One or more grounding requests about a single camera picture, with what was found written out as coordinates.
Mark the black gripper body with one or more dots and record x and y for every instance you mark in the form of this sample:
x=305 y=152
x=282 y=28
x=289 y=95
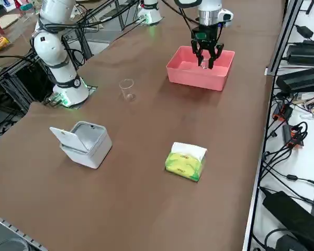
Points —
x=208 y=43

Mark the small clear glass beaker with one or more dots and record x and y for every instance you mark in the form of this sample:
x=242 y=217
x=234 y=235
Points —
x=205 y=64

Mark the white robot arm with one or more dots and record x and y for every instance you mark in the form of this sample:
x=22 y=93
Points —
x=52 y=49
x=150 y=11

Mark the pink plastic rectangular container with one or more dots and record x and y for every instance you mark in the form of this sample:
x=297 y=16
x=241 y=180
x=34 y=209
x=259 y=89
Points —
x=196 y=78

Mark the large clear glass beaker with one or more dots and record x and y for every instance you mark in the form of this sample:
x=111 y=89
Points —
x=127 y=91

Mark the green tissue pack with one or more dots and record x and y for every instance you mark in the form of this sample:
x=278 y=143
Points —
x=184 y=164

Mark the white lidded trash bin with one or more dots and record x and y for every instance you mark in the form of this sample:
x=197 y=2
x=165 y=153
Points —
x=94 y=151

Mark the orange black connector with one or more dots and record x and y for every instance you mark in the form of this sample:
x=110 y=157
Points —
x=284 y=111
x=293 y=137

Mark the large black power adapter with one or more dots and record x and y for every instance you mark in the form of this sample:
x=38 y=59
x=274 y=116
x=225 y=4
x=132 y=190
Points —
x=306 y=53
x=301 y=79

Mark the small black power adapter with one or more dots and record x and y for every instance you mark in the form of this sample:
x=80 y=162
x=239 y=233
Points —
x=304 y=31

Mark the brown cardboard sheet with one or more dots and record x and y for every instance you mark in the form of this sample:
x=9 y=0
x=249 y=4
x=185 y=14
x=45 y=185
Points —
x=5 y=21

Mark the yellow snack packet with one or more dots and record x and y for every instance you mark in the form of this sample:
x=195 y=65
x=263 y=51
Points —
x=0 y=45

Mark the aluminium frame profile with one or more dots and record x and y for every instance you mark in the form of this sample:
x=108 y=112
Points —
x=284 y=34

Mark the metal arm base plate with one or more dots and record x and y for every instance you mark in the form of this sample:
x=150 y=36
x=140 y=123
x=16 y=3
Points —
x=55 y=100

